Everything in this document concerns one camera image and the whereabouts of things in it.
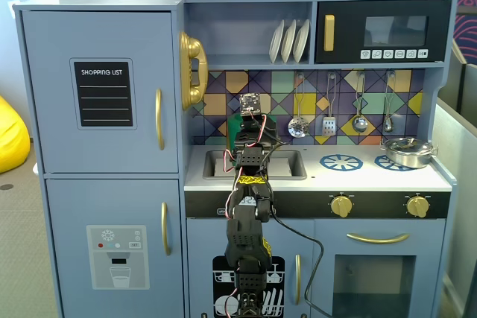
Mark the steel toy skimmer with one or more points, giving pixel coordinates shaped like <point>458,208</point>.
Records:
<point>298,127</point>

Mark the steel toy pot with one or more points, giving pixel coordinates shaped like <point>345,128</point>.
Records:
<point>410,158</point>

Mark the yellow beanbag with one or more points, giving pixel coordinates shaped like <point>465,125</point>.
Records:
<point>11,139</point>

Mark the grey toy sink basin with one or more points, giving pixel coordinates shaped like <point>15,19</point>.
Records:
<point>290,163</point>

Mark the gold toy telephone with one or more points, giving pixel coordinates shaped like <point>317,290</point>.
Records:
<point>192,68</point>

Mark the black toy microwave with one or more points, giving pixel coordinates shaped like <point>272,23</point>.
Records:
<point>350,27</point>

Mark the small camera circuit board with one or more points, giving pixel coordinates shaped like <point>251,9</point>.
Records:
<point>249,104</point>

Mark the grey desk divider panel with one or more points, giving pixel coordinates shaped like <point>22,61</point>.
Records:
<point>458,184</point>

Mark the white toy plate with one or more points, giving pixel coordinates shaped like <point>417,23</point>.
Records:
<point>288,42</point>
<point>301,40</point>
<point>276,44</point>

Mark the steel pot lid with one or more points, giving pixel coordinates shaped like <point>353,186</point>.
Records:
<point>408,145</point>

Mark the gold stove knob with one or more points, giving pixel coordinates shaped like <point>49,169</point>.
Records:
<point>417,207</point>
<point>341,206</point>

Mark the steel toy ladle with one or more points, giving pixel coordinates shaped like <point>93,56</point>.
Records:
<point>360,124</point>

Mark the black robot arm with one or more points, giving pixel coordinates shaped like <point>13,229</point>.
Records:
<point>247,236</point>

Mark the steel toy spoon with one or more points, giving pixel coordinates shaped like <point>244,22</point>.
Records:
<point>388,124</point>

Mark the steel slotted toy spatula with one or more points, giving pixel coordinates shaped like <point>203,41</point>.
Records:
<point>329,126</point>

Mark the black dell monitor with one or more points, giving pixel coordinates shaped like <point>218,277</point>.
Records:
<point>460,72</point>

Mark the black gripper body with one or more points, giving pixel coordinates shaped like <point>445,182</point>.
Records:
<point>269,132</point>

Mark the blue wooden toy kitchen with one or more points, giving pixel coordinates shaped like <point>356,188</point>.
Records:
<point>112,154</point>

